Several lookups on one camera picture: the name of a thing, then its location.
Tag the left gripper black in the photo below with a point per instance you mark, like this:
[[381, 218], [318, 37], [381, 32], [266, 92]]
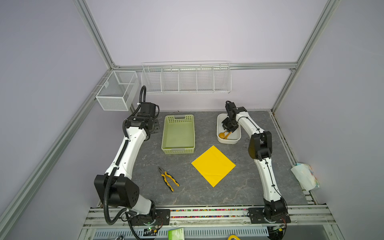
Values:
[[156, 124]]

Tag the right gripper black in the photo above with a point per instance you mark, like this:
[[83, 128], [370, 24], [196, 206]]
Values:
[[232, 129]]

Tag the orange wooden spoon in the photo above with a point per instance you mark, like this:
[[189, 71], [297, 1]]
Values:
[[224, 135]]

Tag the green perforated plastic basket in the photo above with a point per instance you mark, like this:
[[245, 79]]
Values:
[[179, 135]]

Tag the yellow paper napkin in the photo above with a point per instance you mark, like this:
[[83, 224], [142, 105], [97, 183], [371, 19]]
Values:
[[213, 165]]

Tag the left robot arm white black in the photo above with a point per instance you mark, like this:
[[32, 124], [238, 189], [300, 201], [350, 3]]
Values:
[[115, 188]]

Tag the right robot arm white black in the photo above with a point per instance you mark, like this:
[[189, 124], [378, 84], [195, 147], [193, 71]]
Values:
[[260, 150]]

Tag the small white mesh basket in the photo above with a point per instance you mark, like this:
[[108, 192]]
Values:
[[118, 91]]

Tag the yellow black pliers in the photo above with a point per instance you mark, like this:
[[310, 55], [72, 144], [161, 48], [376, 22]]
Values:
[[165, 175]]

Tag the green white small box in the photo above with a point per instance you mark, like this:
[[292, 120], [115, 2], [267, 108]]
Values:
[[176, 234]]

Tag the yellow tape measure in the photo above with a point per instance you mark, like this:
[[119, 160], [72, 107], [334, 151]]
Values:
[[233, 237]]

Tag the long white wire shelf basket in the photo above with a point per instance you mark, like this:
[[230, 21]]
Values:
[[187, 77]]

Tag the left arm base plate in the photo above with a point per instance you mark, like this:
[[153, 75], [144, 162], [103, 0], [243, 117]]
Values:
[[161, 217]]

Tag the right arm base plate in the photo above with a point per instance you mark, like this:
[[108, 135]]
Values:
[[259, 215]]

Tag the aluminium frame rail base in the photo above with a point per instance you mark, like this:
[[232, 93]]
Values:
[[216, 223]]

